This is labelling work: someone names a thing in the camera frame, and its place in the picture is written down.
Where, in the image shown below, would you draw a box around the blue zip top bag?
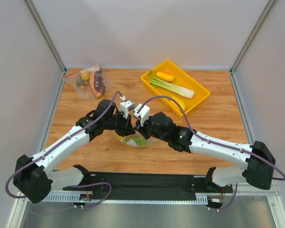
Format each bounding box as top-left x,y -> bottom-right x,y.
114,132 -> 155,148

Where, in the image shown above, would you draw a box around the fake green lettuce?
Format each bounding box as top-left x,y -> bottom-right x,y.
122,135 -> 152,147

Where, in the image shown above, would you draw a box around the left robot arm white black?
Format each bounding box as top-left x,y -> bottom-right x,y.
13,99 -> 135,203

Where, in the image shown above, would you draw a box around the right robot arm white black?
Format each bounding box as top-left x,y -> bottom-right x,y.
134,112 -> 276,190

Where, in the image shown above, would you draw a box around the fake yellow pear in bag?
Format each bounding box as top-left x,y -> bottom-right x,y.
114,133 -> 125,141

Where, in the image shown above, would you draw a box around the fake orange sausage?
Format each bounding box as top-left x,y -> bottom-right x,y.
89,72 -> 103,98

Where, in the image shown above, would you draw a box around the fake yellow mango lower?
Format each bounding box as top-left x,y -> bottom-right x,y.
170,96 -> 187,112

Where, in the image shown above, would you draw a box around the fake purple grapes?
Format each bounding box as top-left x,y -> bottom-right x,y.
94,69 -> 105,94

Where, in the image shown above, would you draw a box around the fake celery stalk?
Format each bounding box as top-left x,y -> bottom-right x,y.
149,76 -> 195,99

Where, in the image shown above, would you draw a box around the red zip top bag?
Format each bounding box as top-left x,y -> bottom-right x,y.
62,65 -> 113,100

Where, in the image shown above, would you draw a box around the fake orange mango upper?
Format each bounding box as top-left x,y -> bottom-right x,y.
156,71 -> 175,82

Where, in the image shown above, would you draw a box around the fake yellow apple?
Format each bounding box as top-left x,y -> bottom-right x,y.
81,72 -> 90,81

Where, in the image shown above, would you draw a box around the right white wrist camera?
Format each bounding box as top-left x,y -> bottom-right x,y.
133,104 -> 151,126

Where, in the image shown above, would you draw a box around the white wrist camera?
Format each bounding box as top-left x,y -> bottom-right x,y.
119,95 -> 135,119
133,104 -> 151,126

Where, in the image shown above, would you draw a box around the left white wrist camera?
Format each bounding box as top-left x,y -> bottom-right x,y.
119,95 -> 135,119

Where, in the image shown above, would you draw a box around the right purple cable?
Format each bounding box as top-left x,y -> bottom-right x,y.
137,95 -> 285,181

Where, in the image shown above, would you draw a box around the purple cable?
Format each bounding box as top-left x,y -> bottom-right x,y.
5,91 -> 124,199
137,95 -> 285,181

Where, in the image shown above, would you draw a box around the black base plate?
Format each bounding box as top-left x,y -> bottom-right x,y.
61,170 -> 233,201

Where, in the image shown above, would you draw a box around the white cable duct rail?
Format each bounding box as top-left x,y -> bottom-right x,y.
43,191 -> 223,205

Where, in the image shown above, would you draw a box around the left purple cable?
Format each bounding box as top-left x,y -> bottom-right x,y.
5,91 -> 124,199

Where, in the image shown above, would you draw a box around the left aluminium frame post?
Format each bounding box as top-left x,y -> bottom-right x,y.
23,0 -> 68,74

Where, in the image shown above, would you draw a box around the aluminium frame post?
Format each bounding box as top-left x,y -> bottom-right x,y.
23,0 -> 68,74
229,0 -> 277,74

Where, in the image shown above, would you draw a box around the right aluminium frame post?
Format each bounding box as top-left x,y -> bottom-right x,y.
229,0 -> 277,74

